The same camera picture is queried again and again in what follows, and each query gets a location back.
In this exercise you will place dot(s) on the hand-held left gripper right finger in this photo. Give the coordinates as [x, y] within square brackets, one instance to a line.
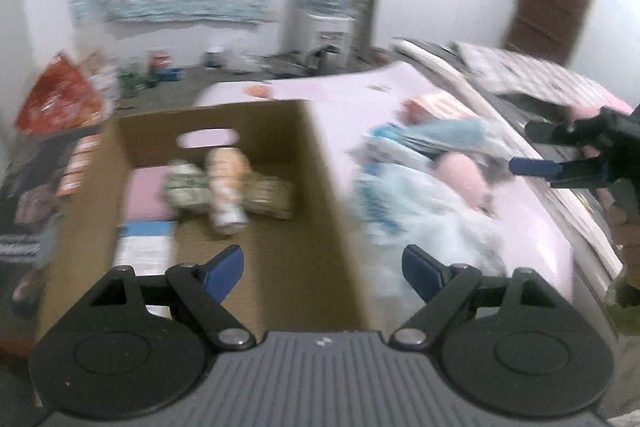
[422, 272]

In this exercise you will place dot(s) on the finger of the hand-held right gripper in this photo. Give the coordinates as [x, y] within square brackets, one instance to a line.
[540, 167]
[555, 133]

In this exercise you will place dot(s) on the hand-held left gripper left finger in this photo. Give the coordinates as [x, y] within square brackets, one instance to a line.
[225, 267]

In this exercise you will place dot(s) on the clear plastic tissue bag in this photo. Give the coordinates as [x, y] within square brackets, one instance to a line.
[415, 217]

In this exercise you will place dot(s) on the orange striped white cloth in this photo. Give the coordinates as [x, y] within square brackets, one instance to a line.
[227, 192]

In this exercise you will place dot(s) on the pink plush toy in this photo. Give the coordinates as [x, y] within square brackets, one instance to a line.
[462, 179]

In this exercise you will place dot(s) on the gold packet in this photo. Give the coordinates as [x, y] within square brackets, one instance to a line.
[270, 199]

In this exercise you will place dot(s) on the blue and white box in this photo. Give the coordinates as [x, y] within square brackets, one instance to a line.
[142, 247]

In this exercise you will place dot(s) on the green floral scrunchie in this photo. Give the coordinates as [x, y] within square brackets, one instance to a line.
[186, 189]

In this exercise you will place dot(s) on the pink sponge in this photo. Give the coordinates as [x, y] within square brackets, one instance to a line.
[147, 194]

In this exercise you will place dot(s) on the cardboard box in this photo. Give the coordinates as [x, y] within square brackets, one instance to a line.
[325, 217]

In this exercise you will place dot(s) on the blue checked towel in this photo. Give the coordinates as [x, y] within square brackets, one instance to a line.
[430, 134]

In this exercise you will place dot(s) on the pink wet wipes pack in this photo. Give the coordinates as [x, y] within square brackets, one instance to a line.
[440, 104]

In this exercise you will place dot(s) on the person's right hand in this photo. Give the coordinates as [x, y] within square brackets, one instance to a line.
[625, 232]

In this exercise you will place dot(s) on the checked blanket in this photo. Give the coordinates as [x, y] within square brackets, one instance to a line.
[540, 72]

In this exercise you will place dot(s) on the dark printed carton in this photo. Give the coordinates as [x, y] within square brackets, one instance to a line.
[35, 207]

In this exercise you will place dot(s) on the red snack bag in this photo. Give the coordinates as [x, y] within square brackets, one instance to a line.
[60, 97]

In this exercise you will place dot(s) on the white water dispenser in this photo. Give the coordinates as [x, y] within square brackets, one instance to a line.
[320, 37]

